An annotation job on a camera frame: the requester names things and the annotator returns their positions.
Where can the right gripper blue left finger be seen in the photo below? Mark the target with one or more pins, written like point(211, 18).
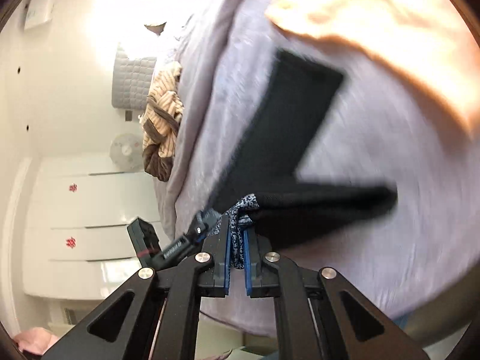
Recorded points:
point(221, 274)

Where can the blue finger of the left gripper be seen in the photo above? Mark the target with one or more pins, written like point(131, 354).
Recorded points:
point(202, 225)

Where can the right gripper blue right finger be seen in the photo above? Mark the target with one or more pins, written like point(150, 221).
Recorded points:
point(255, 248)

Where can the black pants with patterned trim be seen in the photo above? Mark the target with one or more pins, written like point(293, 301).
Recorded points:
point(259, 190)

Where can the white wardrobe cabinet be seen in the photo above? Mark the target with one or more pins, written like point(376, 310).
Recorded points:
point(76, 245)

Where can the white floor fan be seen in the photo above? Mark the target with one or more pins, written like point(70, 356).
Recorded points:
point(126, 152)

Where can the brown striped plush blanket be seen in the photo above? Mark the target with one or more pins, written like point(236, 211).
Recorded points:
point(161, 122)

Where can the pink cloth on floor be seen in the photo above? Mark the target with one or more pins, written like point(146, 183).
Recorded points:
point(35, 341)

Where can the grey quilted headboard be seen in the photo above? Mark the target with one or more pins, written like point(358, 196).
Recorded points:
point(131, 80)

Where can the lilac embossed bed blanket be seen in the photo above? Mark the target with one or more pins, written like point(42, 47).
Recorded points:
point(346, 132)

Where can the orange cream cloth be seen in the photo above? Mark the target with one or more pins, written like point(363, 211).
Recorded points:
point(427, 43)

